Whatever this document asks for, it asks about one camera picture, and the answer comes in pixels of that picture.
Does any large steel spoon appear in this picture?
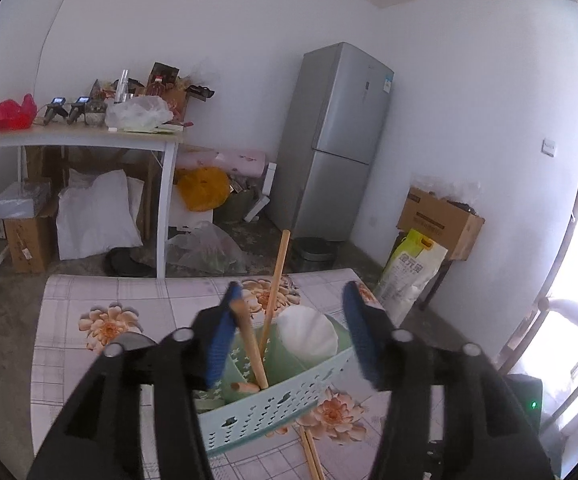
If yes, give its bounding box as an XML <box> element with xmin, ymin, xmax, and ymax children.
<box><xmin>112</xmin><ymin>332</ymin><xmax>156</xmax><ymax>351</ymax></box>

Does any mint green utensil holder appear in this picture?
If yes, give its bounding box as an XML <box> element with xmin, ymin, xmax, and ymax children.
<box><xmin>197</xmin><ymin>308</ymin><xmax>353</xmax><ymax>455</ymax></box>

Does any floral tablecloth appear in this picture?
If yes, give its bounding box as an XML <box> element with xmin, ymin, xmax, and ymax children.
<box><xmin>31</xmin><ymin>275</ymin><xmax>389</xmax><ymax>479</ymax></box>

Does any yellow white rice bag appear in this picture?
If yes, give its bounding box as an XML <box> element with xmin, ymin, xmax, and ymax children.
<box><xmin>374</xmin><ymin>229</ymin><xmax>447</xmax><ymax>326</ymax></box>

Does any clear plastic bag on floor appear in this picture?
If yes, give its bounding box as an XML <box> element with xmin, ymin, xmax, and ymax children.
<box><xmin>166</xmin><ymin>222</ymin><xmax>248</xmax><ymax>275</ymax></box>

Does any cardboard box at right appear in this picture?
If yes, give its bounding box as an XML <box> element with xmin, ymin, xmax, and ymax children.
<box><xmin>397</xmin><ymin>186</ymin><xmax>485</xmax><ymax>261</ymax></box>

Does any cardboard box under desk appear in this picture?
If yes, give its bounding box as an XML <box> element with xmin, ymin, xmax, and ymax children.
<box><xmin>4</xmin><ymin>200</ymin><xmax>58</xmax><ymax>274</ymax></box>

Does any white sack under desk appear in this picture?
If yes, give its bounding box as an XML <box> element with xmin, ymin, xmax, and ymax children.
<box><xmin>56</xmin><ymin>169</ymin><xmax>144</xmax><ymax>260</ymax></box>

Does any black round floor object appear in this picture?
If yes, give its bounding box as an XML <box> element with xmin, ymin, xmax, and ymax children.
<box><xmin>289</xmin><ymin>237</ymin><xmax>338</xmax><ymax>273</ymax></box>

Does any grey flat box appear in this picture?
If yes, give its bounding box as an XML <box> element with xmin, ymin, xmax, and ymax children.
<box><xmin>0</xmin><ymin>180</ymin><xmax>51</xmax><ymax>220</ymax></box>

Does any pink rolled cloth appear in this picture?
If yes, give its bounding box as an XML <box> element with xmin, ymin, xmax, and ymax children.
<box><xmin>176</xmin><ymin>146</ymin><xmax>267</xmax><ymax>178</ymax></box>

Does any white desk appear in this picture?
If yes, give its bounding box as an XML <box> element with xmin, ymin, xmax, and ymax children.
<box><xmin>0</xmin><ymin>125</ymin><xmax>184</xmax><ymax>280</ymax></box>

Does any white plastic bag on desk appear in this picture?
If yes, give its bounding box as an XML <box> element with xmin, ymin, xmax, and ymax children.
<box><xmin>106</xmin><ymin>96</ymin><xmax>174</xmax><ymax>131</ymax></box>

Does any handheld device on desk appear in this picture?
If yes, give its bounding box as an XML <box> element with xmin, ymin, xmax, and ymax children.
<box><xmin>65</xmin><ymin>96</ymin><xmax>91</xmax><ymax>125</ymax></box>
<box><xmin>42</xmin><ymin>96</ymin><xmax>68</xmax><ymax>126</ymax></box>

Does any silver refrigerator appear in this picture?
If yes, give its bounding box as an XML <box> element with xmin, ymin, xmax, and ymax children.
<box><xmin>267</xmin><ymin>42</ymin><xmax>394</xmax><ymax>242</ymax></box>

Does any red plastic bag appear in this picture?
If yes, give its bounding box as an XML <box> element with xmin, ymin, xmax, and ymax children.
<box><xmin>0</xmin><ymin>93</ymin><xmax>37</xmax><ymax>132</ymax></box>

